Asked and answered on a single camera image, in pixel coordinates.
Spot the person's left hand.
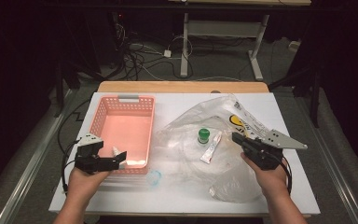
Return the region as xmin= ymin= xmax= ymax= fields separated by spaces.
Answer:
xmin=66 ymin=166 xmax=112 ymax=204

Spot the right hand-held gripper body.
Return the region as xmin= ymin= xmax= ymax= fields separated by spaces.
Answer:
xmin=242 ymin=129 xmax=309 ymax=171

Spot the clear plastic bag smiley print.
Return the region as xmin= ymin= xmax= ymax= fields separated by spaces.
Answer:
xmin=150 ymin=92 xmax=282 ymax=204

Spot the black metal stand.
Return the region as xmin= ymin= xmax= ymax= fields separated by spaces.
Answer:
xmin=268 ymin=66 xmax=322 ymax=129
xmin=53 ymin=59 xmax=82 ymax=119

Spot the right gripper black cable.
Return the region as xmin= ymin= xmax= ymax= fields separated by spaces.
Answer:
xmin=280 ymin=156 xmax=294 ymax=196

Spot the white board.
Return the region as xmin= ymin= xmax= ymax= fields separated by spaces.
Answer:
xmin=48 ymin=91 xmax=321 ymax=216

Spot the aluminium floor rail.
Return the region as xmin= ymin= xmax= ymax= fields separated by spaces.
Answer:
xmin=293 ymin=92 xmax=358 ymax=224
xmin=0 ymin=90 xmax=77 ymax=224

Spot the black floor cable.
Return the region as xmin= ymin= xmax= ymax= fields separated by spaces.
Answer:
xmin=57 ymin=98 xmax=91 ymax=147

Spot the person's right hand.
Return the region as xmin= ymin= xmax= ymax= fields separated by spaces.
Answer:
xmin=241 ymin=152 xmax=289 ymax=200

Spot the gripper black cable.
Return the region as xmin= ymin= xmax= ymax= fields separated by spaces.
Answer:
xmin=61 ymin=139 xmax=82 ymax=194
xmin=280 ymin=156 xmax=294 ymax=196

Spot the clear bluish plastic ring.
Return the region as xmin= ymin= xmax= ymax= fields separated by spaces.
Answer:
xmin=146 ymin=169 xmax=162 ymax=189

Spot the green-capped small bottle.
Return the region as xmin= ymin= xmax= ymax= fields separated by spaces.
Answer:
xmin=197 ymin=127 xmax=212 ymax=145

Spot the white metal desk frame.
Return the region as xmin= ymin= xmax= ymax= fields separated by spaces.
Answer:
xmin=180 ymin=12 xmax=270 ymax=82

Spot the white power strip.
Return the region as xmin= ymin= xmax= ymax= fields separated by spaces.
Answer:
xmin=288 ymin=40 xmax=302 ymax=52

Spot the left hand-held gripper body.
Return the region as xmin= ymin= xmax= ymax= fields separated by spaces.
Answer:
xmin=74 ymin=133 xmax=119 ymax=175

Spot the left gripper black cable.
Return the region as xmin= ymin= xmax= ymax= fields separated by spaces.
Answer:
xmin=61 ymin=139 xmax=82 ymax=194

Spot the pink perforated plastic basket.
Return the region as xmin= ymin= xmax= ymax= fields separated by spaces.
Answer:
xmin=88 ymin=94 xmax=156 ymax=175

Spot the tangle of floor cables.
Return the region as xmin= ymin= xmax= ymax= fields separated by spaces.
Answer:
xmin=113 ymin=22 xmax=195 ymax=82

